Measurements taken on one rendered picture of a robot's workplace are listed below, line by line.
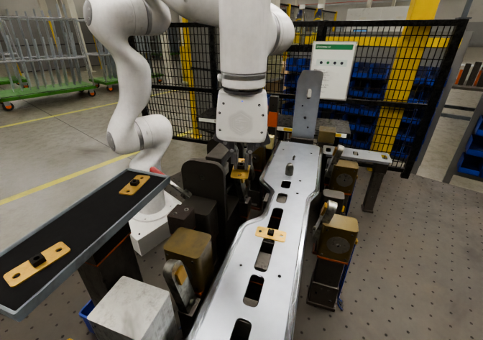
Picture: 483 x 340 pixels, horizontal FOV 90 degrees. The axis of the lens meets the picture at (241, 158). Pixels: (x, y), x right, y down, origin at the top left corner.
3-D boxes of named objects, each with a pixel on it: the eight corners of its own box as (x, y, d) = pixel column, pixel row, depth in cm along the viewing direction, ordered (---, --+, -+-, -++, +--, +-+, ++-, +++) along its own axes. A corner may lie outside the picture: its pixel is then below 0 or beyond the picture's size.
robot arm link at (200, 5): (203, 1, 61) (287, 64, 50) (142, -4, 51) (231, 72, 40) (210, -43, 55) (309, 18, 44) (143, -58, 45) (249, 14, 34)
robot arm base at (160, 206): (121, 205, 108) (113, 171, 99) (159, 188, 120) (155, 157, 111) (141, 229, 97) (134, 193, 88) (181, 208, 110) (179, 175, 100)
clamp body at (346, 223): (343, 317, 77) (371, 236, 60) (305, 305, 80) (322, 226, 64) (343, 297, 82) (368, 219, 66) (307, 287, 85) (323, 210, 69)
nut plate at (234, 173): (247, 179, 50) (248, 175, 50) (229, 177, 51) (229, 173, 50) (251, 159, 58) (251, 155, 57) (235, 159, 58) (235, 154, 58)
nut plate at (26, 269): (11, 289, 36) (8, 284, 35) (2, 277, 38) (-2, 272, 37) (72, 251, 42) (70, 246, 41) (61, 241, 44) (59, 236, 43)
